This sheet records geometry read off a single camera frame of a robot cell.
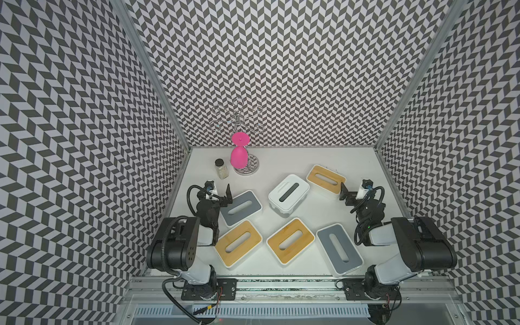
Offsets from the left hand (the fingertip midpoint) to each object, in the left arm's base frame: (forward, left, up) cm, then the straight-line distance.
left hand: (219, 185), depth 91 cm
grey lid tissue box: (-8, -11, -5) cm, 15 cm away
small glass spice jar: (+11, +1, -1) cm, 11 cm away
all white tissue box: (-5, -31, -1) cm, 31 cm away
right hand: (-1, -60, +1) cm, 60 cm away
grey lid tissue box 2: (-26, -52, -11) cm, 59 cm away
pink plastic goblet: (+9, -10, +11) cm, 17 cm away
